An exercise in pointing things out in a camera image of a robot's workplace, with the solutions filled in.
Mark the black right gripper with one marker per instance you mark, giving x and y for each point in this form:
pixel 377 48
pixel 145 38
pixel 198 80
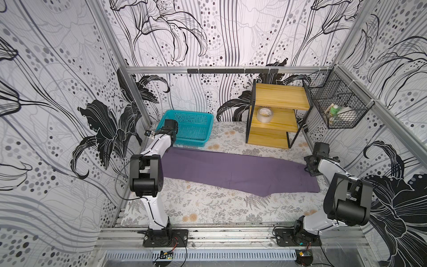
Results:
pixel 312 163

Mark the purple long pants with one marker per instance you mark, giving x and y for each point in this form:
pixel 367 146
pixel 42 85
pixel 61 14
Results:
pixel 261 176

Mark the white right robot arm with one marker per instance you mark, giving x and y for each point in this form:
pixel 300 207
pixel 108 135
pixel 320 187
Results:
pixel 347 202

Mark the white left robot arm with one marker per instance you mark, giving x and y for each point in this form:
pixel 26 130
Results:
pixel 146 178

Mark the clear tape roll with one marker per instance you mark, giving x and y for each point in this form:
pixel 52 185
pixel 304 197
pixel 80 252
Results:
pixel 264 115

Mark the teal plastic basket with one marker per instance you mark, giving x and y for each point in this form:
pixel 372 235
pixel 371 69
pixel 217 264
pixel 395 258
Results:
pixel 194 128

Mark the green white bottle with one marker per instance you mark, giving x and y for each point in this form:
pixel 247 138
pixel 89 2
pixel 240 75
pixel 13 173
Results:
pixel 333 114

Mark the wooden black-framed shelf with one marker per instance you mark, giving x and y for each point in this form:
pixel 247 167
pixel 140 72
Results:
pixel 289 103

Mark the floral patterned tablecloth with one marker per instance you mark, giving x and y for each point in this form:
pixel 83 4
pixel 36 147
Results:
pixel 192 203

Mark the small black power module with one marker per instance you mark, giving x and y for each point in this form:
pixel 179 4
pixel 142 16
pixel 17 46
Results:
pixel 304 258

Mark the small green circuit board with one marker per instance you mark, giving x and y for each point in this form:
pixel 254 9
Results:
pixel 166 255

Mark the black wire basket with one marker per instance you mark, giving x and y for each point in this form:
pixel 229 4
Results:
pixel 326 87

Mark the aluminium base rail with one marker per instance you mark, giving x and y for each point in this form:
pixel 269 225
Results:
pixel 234 236

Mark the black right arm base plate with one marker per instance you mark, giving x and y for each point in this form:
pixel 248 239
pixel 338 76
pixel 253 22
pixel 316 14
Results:
pixel 285 237

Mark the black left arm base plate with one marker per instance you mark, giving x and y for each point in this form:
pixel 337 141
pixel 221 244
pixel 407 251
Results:
pixel 166 238

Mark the white slotted cable duct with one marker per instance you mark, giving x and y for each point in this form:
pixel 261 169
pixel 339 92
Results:
pixel 205 255

